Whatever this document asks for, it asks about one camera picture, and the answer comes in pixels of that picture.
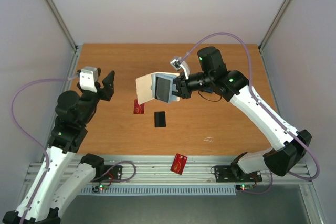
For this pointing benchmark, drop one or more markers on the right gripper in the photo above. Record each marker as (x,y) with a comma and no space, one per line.
(182,88)

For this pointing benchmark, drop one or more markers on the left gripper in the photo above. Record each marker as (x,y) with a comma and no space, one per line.
(107,91)

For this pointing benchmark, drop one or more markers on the beige card holder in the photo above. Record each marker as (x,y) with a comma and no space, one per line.
(156,86)

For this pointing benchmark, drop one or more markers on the black card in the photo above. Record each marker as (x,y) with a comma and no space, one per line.
(159,119)

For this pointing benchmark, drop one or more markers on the red logo card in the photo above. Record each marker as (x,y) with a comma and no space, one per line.
(138,108)

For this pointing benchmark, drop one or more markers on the red VIP card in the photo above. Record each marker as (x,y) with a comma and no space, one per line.
(178,164)

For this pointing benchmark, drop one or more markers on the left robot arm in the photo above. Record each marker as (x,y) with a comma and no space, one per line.
(48,198)

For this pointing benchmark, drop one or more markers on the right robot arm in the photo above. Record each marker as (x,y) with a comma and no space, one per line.
(288,145)

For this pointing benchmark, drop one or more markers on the dark blue wallet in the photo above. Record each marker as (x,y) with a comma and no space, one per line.
(208,90)

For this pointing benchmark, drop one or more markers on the left circuit board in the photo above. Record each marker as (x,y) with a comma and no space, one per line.
(100,187)

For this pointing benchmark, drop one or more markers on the circuit board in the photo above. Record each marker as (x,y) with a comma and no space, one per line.
(244,187)
(100,187)

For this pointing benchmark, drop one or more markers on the right circuit board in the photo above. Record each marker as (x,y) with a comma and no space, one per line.
(244,187)

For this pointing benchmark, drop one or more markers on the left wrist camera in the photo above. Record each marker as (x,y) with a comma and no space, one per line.
(88,78)

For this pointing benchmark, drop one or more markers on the aluminium rail base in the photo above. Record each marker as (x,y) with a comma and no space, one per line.
(155,170)

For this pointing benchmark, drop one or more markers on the left aluminium frame post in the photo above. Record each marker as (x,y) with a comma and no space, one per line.
(57,15)

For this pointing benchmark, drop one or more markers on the aluminium frame post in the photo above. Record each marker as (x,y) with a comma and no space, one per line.
(57,15)
(275,22)

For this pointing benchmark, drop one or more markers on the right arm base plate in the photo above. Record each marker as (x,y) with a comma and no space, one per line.
(223,174)

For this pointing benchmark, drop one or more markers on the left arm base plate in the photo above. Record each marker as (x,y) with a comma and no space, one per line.
(112,174)

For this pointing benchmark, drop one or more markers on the grey slotted cable duct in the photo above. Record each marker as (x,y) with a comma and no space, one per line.
(160,190)

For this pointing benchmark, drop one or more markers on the right aluminium frame post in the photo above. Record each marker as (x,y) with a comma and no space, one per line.
(275,22)

